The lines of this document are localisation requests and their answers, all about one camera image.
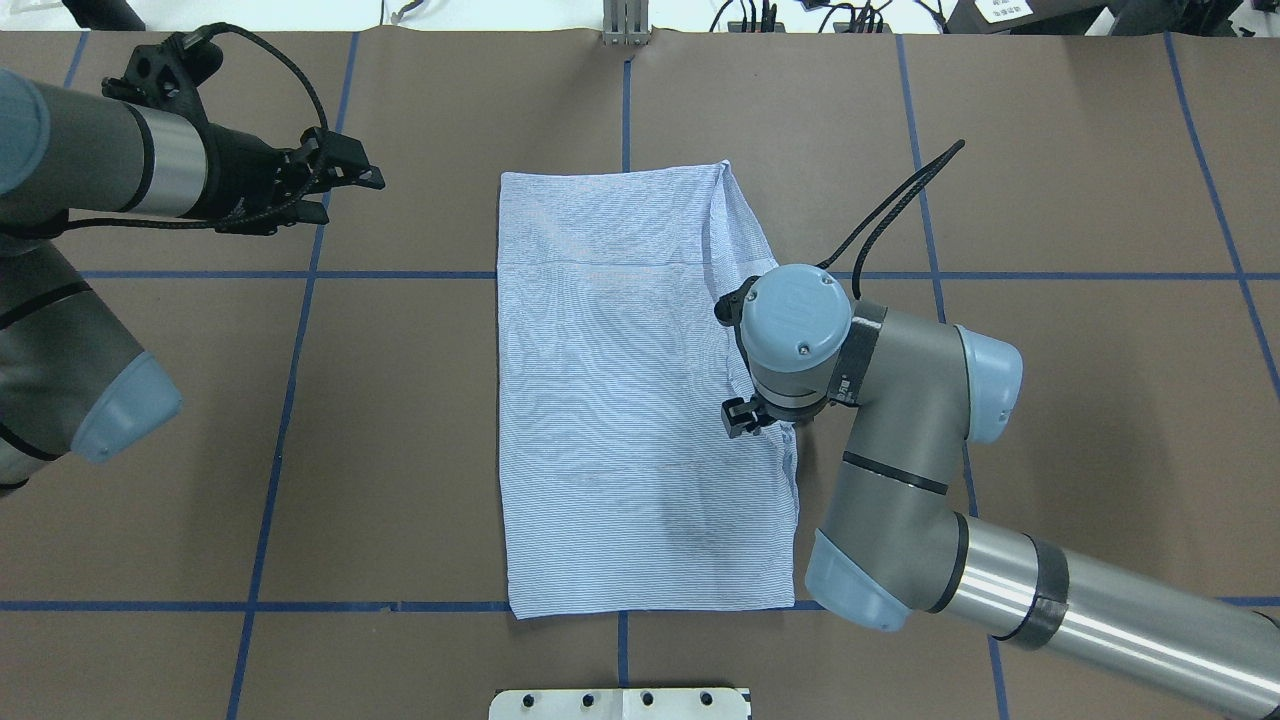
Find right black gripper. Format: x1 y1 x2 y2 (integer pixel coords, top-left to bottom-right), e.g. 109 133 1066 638
714 281 800 439

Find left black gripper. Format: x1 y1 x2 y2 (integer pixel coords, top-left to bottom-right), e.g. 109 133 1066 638
100 29 387 237

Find blue striped button shirt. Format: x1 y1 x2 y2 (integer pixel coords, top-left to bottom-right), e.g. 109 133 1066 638
495 161 800 620

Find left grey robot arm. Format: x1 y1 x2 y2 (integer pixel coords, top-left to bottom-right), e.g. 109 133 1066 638
1 23 385 495

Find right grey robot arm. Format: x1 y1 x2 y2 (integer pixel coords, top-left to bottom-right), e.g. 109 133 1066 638
714 264 1279 719

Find white metal mounting plate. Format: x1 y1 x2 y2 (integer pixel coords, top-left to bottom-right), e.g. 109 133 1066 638
488 687 754 719

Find grey aluminium frame post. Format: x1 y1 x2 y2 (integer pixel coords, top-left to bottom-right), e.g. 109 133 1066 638
602 0 652 47

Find black cable bundle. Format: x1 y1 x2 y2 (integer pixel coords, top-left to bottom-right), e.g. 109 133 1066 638
708 0 951 35

